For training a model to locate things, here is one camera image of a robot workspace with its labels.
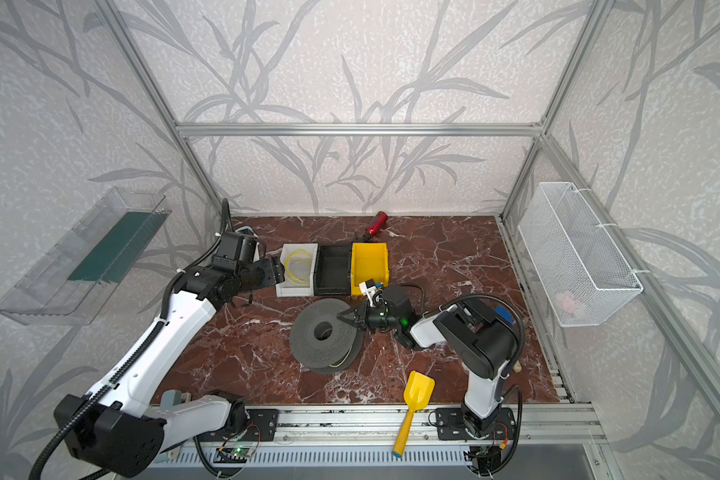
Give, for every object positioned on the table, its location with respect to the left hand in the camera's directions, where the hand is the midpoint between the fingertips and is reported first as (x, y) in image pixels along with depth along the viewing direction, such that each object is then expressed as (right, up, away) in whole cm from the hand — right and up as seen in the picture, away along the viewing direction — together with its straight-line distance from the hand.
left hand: (278, 261), depth 79 cm
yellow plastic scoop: (+37, -35, 0) cm, 51 cm away
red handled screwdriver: (+26, +12, +38) cm, 47 cm away
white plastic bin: (-3, -10, +16) cm, 19 cm away
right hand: (+16, -14, +4) cm, 21 cm away
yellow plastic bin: (+23, -2, +28) cm, 37 cm away
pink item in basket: (+74, -10, -5) cm, 75 cm away
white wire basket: (+70, -1, -18) cm, 72 cm away
